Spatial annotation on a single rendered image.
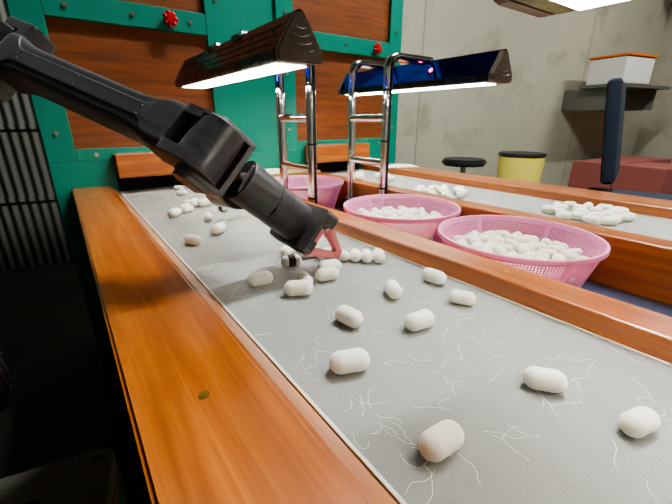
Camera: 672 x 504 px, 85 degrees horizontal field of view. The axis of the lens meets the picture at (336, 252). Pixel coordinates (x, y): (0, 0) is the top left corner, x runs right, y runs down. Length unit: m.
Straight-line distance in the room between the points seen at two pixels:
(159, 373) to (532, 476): 0.28
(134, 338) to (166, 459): 0.15
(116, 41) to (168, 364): 1.14
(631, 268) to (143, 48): 1.34
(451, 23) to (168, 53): 3.16
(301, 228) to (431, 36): 3.59
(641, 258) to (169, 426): 0.73
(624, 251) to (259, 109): 1.18
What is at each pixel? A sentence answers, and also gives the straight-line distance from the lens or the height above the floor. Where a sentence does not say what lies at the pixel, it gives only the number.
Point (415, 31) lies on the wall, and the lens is 3.90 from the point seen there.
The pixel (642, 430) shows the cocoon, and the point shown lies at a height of 0.75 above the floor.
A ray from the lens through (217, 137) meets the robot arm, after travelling 0.44.
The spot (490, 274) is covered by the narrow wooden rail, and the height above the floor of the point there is 0.76.
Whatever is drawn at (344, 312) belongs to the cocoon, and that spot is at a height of 0.76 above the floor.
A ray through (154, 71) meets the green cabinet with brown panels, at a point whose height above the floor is 1.10.
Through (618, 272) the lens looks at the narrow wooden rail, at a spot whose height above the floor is 0.70.
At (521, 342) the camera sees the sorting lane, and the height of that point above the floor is 0.74.
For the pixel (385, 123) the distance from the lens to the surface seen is 1.06.
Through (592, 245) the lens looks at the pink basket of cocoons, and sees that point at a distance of 0.76.
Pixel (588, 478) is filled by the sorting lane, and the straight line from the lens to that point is 0.32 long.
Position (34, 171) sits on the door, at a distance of 3.13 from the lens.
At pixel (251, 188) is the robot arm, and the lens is 0.46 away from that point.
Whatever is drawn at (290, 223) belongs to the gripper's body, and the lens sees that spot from 0.49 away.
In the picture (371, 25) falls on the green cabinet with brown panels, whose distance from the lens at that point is 1.81.
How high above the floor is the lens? 0.96
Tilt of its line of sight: 20 degrees down
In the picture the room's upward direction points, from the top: straight up
